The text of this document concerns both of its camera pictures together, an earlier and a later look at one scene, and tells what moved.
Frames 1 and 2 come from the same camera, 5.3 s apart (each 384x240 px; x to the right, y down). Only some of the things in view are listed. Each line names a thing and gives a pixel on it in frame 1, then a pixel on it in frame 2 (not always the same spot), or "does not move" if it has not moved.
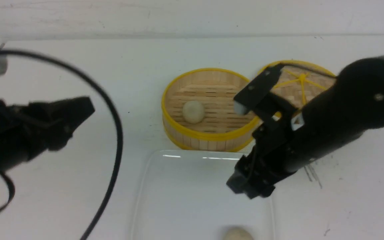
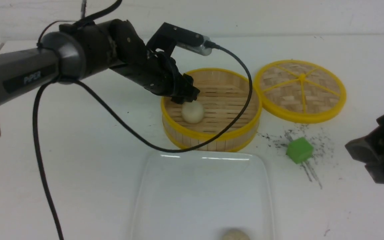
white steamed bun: (237, 233) does not move
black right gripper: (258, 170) → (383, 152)
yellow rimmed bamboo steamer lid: (299, 82) does not move
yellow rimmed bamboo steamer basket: (198, 111) does not move
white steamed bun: (193, 112) does not move
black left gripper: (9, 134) → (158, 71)
